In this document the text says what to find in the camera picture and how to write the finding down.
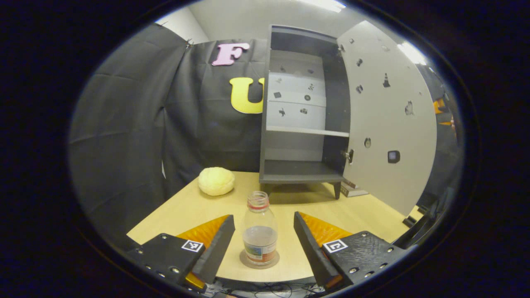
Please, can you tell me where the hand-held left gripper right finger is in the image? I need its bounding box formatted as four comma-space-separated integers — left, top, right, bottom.
293, 211, 408, 291

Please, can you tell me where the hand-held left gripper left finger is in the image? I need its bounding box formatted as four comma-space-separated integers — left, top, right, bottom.
126, 214, 236, 290

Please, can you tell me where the clear plastic bottle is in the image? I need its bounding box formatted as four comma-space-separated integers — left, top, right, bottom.
241, 191, 279, 266

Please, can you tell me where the round brown coaster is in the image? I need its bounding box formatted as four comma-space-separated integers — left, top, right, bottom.
239, 248, 280, 270

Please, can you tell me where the yellow foam ball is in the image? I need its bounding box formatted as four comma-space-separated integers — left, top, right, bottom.
198, 167, 236, 197

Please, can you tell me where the grey book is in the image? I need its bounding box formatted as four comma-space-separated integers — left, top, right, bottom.
340, 185, 370, 198

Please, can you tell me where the long ceiling light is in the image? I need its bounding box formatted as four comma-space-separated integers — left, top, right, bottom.
296, 0, 347, 13

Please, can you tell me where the black backdrop cloth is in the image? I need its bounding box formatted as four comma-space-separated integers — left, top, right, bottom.
68, 23, 464, 249

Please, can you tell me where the black cable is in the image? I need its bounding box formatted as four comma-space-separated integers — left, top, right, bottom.
393, 203, 441, 250

